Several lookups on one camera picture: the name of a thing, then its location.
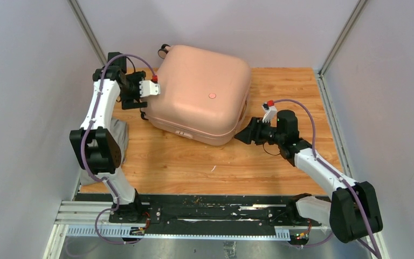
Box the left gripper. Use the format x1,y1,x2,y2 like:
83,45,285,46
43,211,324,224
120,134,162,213
120,72,148,110

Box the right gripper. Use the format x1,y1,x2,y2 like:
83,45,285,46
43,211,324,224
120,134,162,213
234,117,285,146

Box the pink hard-shell suitcase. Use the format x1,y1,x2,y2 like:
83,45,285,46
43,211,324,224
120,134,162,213
143,45,251,146

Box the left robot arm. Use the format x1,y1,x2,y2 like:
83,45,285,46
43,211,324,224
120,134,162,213
69,52,160,223

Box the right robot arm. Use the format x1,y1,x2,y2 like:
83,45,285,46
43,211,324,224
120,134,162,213
234,110,383,243

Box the grey cloth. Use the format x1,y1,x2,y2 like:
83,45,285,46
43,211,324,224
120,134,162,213
80,117,129,186

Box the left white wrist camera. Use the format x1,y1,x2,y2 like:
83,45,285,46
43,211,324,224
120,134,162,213
139,76,161,98

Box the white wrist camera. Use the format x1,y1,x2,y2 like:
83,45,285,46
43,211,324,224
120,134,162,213
139,76,161,98
262,100,278,123

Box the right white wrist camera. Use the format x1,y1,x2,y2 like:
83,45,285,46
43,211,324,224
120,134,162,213
262,100,278,123

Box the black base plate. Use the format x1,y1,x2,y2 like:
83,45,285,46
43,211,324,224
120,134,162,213
105,194,322,241

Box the aluminium frame rail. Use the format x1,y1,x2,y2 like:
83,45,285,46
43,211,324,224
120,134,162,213
44,194,374,258

